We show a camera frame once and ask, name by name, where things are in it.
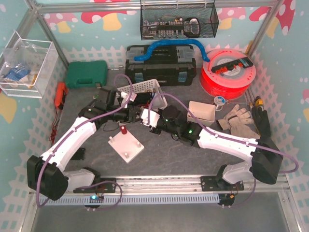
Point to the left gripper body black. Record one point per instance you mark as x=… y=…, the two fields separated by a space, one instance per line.
x=131 y=115

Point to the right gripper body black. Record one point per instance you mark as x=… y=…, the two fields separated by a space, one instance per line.
x=158 y=120

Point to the large red spring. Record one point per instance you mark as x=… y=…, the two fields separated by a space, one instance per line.
x=123 y=130

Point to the white peg base plate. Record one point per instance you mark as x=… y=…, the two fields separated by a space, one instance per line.
x=127 y=146

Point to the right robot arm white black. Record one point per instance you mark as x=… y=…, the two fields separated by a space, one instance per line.
x=261 y=157

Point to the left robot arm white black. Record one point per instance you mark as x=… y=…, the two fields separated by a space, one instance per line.
x=46 y=173

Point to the white plastic perforated basket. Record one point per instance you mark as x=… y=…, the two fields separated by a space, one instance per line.
x=143 y=92

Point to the white small parts box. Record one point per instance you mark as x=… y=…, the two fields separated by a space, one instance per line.
x=203 y=112

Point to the black toolbox with blue latches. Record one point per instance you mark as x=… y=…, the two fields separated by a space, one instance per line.
x=173 y=65

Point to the green plastic tool case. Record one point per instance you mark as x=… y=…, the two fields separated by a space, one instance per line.
x=86 y=74

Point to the orange multimeter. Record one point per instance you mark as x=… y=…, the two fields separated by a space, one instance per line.
x=61 y=93

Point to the white work glove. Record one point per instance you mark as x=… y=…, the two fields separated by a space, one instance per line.
x=237 y=121

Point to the red multimeter probe leads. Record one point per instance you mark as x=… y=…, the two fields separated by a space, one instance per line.
x=54 y=127

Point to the red filament spool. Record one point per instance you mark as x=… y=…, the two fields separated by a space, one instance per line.
x=229 y=73

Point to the yellow black screwdriver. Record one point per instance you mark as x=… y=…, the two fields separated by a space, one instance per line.
x=258 y=102

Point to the blue white glove in box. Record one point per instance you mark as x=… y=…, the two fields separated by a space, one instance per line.
x=19 y=74

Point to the black bracket on floor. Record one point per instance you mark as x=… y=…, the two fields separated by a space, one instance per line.
x=79 y=154

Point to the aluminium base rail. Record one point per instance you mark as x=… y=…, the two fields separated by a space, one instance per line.
x=185 y=184

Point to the grey slotted cable duct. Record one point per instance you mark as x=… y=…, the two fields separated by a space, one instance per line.
x=136 y=199

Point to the black wire mesh basket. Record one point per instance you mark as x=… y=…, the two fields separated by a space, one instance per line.
x=178 y=19

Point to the clear acrylic wall box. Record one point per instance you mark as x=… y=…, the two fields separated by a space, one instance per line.
x=39 y=56

